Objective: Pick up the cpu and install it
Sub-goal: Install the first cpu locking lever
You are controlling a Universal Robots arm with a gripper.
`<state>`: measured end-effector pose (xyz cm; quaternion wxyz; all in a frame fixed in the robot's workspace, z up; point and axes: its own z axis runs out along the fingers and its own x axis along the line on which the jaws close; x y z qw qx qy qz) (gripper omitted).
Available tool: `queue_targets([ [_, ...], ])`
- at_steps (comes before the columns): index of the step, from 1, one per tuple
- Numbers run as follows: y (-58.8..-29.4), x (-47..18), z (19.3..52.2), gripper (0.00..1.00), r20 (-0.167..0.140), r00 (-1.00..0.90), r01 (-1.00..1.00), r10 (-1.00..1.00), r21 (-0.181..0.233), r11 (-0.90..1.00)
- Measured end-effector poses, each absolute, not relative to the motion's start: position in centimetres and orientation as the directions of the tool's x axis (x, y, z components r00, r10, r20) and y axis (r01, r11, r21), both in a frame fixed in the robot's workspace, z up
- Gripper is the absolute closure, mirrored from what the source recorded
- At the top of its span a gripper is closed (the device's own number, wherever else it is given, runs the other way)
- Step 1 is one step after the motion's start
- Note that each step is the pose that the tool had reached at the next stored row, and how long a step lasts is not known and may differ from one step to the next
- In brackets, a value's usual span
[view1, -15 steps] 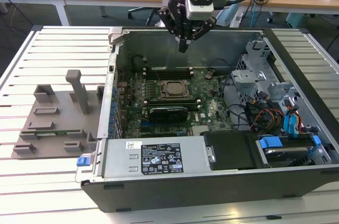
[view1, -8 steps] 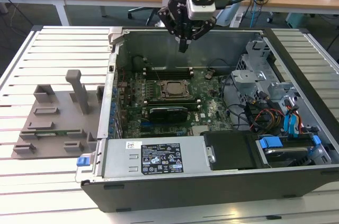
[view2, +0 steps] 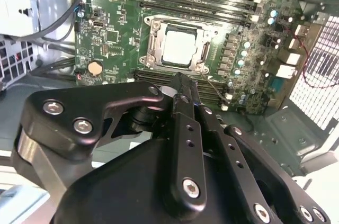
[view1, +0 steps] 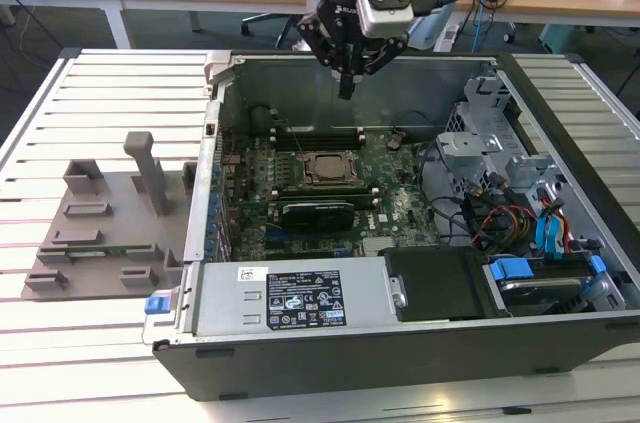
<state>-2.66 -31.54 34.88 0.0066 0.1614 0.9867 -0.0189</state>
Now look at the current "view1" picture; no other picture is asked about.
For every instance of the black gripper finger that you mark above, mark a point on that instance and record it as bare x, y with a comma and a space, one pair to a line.
320, 38
385, 53

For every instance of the silver CPU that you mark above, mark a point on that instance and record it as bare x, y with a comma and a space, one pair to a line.
329, 166

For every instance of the CPU socket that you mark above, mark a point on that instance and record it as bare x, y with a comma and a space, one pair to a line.
301, 169

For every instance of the white power strip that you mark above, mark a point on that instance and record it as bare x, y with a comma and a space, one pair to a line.
446, 38

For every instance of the black office chair base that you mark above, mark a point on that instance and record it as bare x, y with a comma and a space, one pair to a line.
246, 25

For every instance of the round coin cell battery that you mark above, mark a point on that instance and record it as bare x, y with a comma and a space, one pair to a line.
395, 141

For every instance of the black RAM slot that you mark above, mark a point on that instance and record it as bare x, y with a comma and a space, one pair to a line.
330, 147
320, 196
367, 202
330, 131
320, 192
320, 189
330, 142
330, 137

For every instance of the metal socket locking lever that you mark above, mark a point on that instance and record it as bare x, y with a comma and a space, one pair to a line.
298, 143

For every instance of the silver metal drive cage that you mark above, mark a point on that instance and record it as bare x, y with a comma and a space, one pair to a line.
470, 143

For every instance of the green motherboard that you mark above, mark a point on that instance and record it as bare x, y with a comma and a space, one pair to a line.
400, 213

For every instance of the black graphics card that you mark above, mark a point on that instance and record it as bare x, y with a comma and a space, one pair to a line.
317, 215

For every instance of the pale teal bin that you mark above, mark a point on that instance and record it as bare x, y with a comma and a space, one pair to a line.
565, 38

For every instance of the silver finned heatsink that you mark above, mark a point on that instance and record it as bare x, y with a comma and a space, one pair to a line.
378, 246

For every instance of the blue expansion slot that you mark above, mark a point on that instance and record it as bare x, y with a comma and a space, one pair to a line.
272, 234

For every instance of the hard disk in blue carrier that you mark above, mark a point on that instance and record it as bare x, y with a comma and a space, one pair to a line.
510, 273

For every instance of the silver power supply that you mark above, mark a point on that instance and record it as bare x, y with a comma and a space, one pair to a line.
225, 293

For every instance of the grey parts rack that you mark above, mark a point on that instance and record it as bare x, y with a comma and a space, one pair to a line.
115, 243

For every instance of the blue plastic case latch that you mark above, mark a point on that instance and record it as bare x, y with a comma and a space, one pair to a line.
156, 305

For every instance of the green RAM stick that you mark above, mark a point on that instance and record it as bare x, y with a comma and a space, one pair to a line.
90, 253

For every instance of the black silver PC case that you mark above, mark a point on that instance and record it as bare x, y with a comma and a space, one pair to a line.
350, 368

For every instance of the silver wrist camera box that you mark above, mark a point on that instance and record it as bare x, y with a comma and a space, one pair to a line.
387, 23

